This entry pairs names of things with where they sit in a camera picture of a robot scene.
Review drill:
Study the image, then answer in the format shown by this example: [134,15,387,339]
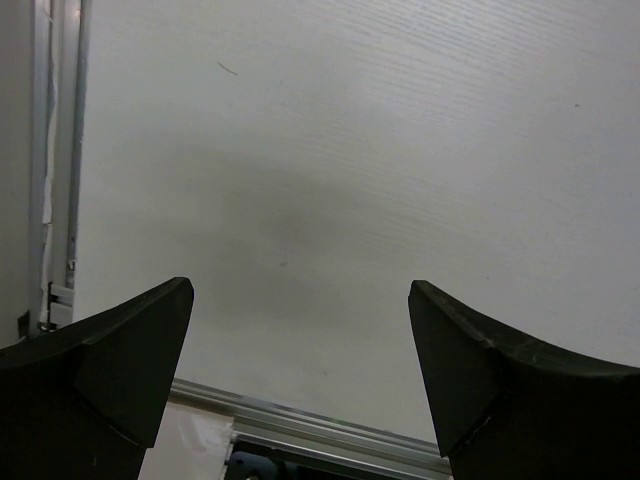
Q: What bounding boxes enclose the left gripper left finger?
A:
[1,277,194,479]

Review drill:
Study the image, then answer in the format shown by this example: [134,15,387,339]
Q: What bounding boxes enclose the left aluminium frame rail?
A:
[28,0,92,336]

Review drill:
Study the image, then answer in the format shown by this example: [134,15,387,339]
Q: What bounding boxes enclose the front aluminium frame rail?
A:
[169,379,453,479]

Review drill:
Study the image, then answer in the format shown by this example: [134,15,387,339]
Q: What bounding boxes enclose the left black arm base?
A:
[224,441,362,479]

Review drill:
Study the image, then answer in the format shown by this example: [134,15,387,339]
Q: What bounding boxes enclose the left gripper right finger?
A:
[408,280,639,479]

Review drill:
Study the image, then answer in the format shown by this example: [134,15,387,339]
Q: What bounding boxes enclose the aluminium frame rail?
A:
[28,0,92,336]
[169,379,453,479]

